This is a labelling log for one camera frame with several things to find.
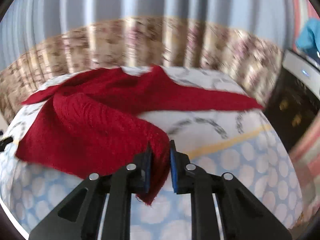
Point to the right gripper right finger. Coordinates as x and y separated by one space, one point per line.
221 206

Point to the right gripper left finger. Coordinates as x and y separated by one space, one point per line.
99 207

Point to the red knitted sweater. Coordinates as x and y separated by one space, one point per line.
90 123

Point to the patterned bed sheet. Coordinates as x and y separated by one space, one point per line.
243 143

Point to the blue floral curtain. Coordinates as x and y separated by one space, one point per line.
41 39

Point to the black water dispenser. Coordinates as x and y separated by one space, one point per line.
294 101

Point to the blue cloth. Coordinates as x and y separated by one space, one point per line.
308 39

